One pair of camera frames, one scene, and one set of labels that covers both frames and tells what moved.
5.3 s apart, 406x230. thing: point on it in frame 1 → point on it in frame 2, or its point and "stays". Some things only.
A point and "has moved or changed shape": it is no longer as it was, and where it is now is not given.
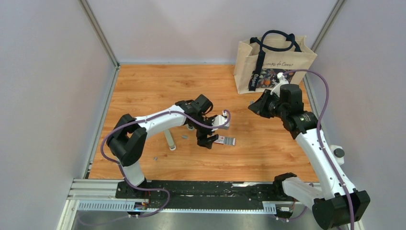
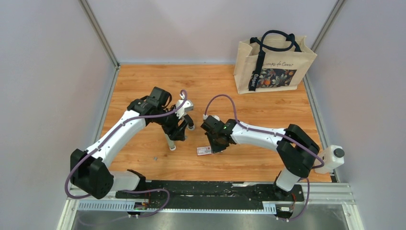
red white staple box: x=226 y=141 has moved or changed shape
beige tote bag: x=259 y=59 stays
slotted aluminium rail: x=101 y=195 stays
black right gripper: x=259 y=106 → x=216 y=149
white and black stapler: x=190 y=127 stays
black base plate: x=205 y=194 stays
